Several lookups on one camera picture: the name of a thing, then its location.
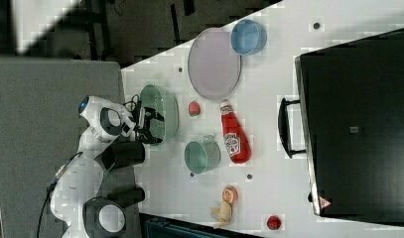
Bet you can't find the green mug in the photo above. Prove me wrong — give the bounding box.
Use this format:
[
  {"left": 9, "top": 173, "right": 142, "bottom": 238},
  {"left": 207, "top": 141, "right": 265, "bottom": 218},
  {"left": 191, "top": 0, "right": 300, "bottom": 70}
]
[{"left": 185, "top": 135, "right": 221, "bottom": 175}]

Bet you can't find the red strawberry toy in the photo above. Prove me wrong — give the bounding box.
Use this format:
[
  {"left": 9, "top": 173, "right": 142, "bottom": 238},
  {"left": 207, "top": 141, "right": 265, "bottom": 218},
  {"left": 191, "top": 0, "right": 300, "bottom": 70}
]
[{"left": 189, "top": 101, "right": 201, "bottom": 116}]

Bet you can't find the green plastic strainer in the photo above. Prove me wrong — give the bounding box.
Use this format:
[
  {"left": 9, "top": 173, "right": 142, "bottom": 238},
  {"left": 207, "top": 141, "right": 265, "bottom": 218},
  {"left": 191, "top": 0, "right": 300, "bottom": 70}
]
[{"left": 140, "top": 84, "right": 180, "bottom": 144}]

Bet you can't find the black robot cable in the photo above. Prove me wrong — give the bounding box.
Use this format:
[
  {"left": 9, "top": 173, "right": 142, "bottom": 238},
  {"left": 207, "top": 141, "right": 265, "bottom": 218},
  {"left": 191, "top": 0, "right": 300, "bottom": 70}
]
[{"left": 36, "top": 151, "right": 84, "bottom": 238}]

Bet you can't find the black toaster oven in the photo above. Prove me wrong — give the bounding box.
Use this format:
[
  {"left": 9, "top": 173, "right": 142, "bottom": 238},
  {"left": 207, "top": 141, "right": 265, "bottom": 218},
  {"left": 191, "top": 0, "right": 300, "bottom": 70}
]
[{"left": 294, "top": 28, "right": 404, "bottom": 227}]

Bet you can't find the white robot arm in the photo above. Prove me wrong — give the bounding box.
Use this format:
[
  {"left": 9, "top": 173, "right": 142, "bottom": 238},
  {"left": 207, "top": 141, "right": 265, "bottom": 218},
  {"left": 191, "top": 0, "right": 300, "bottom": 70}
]
[{"left": 47, "top": 95, "right": 164, "bottom": 238}]

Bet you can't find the lilac round plate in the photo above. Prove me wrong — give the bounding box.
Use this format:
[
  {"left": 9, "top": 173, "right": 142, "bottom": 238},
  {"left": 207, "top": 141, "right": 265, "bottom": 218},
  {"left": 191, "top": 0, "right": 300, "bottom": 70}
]
[{"left": 187, "top": 28, "right": 241, "bottom": 100}]

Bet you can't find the small red fruit toy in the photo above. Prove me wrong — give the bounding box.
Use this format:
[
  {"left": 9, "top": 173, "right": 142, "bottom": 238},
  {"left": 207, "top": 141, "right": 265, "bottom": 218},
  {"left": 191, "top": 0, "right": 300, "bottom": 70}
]
[{"left": 266, "top": 215, "right": 282, "bottom": 230}]

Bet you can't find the red ketchup bottle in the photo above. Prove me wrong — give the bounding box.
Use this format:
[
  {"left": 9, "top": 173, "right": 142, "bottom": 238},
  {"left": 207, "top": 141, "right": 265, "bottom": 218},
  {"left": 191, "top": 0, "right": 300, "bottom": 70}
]
[{"left": 219, "top": 100, "right": 251, "bottom": 164}]

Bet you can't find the orange slice toy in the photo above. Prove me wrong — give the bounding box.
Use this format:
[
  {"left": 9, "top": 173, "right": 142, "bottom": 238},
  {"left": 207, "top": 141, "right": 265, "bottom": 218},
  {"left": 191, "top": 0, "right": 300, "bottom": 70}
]
[{"left": 222, "top": 185, "right": 238, "bottom": 204}]

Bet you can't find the blue cup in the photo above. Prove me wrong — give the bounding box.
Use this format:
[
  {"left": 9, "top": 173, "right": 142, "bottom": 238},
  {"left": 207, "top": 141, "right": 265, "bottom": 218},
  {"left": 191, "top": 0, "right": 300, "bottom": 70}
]
[{"left": 231, "top": 19, "right": 267, "bottom": 56}]

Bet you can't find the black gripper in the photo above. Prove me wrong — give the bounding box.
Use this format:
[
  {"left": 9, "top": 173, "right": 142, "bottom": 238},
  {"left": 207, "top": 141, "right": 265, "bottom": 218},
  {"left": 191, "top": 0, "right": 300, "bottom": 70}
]
[{"left": 134, "top": 107, "right": 165, "bottom": 145}]

